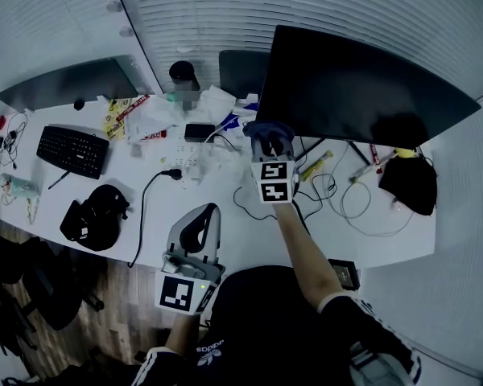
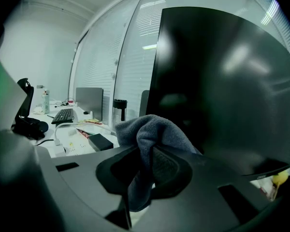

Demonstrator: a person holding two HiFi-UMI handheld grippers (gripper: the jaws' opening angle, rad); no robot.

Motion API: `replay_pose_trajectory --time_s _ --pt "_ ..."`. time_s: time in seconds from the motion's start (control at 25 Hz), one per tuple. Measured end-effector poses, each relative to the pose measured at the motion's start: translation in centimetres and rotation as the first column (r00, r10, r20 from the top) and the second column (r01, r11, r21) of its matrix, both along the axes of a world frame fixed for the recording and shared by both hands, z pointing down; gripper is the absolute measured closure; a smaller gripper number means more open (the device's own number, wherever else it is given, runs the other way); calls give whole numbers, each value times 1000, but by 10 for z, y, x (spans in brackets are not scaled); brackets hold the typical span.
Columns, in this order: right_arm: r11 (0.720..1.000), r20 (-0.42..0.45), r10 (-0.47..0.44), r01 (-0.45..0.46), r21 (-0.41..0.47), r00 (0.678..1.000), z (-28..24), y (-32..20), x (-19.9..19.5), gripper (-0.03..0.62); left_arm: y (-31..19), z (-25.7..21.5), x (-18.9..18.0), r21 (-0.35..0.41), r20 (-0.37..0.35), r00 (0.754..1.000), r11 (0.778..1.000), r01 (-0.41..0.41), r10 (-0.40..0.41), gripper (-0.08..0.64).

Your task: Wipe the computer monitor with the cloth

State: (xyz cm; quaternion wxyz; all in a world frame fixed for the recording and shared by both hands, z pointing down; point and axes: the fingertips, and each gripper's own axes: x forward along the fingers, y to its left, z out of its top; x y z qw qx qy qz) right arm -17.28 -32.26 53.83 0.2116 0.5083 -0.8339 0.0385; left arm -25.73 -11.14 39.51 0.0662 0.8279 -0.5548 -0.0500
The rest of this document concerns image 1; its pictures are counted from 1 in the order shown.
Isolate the black adapter box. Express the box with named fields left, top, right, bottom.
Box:
left=184, top=122, right=217, bottom=144

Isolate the person's right forearm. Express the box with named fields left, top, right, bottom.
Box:
left=271, top=200, right=346, bottom=314

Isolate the long red snack bar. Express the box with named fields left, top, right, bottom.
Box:
left=115, top=93, right=151, bottom=123

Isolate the white marker pen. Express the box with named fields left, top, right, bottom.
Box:
left=348, top=150, right=400, bottom=185

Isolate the black pen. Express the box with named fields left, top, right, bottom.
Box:
left=47, top=170, right=72, bottom=191

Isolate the black bag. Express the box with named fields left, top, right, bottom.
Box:
left=378, top=154, right=440, bottom=217

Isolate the red pen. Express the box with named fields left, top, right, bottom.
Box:
left=369, top=143, right=384, bottom=175

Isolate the black power cable with plug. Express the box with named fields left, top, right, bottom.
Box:
left=126, top=167, right=184, bottom=269

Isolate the white power strip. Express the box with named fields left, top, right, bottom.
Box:
left=171, top=142, right=204, bottom=189

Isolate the teal packet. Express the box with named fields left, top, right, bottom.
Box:
left=0, top=172, right=42, bottom=201

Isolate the thin black cable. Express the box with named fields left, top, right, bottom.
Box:
left=232, top=136, right=340, bottom=221

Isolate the grey wide monitor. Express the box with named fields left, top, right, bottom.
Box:
left=0, top=54, right=140, bottom=113

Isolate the small black device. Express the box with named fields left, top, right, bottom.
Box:
left=327, top=257, right=362, bottom=293

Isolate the small dark monitor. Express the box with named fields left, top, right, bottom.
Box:
left=218, top=49, right=271, bottom=101

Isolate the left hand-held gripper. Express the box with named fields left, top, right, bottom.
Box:
left=154, top=202, right=227, bottom=317

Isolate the black office chair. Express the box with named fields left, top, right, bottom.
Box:
left=0, top=226, right=106, bottom=359

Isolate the yellow object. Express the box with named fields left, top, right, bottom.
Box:
left=394, top=146, right=423, bottom=161

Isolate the yellow snack packet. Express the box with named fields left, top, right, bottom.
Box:
left=102, top=97, right=133, bottom=141

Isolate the person's black striped shirt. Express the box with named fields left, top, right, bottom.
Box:
left=130, top=265, right=424, bottom=386

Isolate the white window blind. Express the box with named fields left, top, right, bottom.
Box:
left=111, top=0, right=483, bottom=100

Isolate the person's left forearm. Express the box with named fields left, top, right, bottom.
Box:
left=163, top=312, right=205, bottom=356

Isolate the black computer monitor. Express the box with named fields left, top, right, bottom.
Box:
left=255, top=24, right=482, bottom=166

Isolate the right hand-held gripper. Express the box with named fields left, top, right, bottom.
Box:
left=250, top=133, right=298, bottom=205

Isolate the black cap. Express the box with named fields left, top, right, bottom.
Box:
left=59, top=183, right=131, bottom=253

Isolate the yellow-green tube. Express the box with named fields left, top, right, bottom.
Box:
left=299, top=150, right=335, bottom=183

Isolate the white cable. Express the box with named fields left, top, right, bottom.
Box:
left=324, top=141, right=416, bottom=238

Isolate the tangled black cable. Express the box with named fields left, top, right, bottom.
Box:
left=0, top=110, right=30, bottom=171

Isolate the black keyboard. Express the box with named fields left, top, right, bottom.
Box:
left=35, top=124, right=111, bottom=181

